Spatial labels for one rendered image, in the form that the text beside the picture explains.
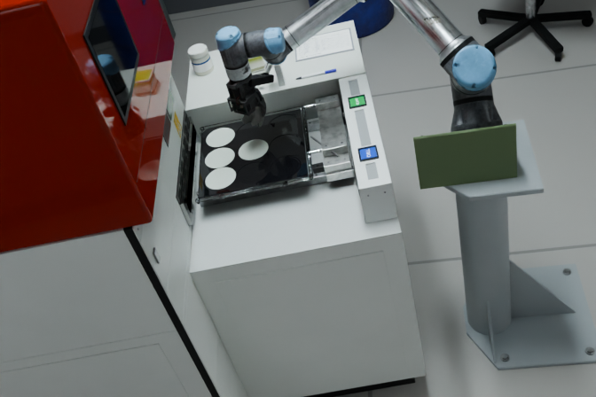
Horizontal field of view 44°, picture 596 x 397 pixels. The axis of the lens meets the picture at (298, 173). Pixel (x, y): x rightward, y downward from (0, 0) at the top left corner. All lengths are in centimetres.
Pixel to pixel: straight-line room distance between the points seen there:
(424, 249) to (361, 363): 76
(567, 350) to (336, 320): 89
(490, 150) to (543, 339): 94
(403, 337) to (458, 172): 62
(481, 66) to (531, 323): 117
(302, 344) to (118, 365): 61
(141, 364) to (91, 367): 14
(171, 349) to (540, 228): 171
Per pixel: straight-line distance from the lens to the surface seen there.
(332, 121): 244
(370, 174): 210
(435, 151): 213
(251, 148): 239
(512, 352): 282
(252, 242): 219
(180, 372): 223
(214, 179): 232
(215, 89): 259
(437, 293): 300
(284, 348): 248
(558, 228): 322
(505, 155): 218
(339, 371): 261
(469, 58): 206
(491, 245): 248
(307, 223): 220
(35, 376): 229
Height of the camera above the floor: 236
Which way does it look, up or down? 41 degrees down
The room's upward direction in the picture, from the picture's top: 16 degrees counter-clockwise
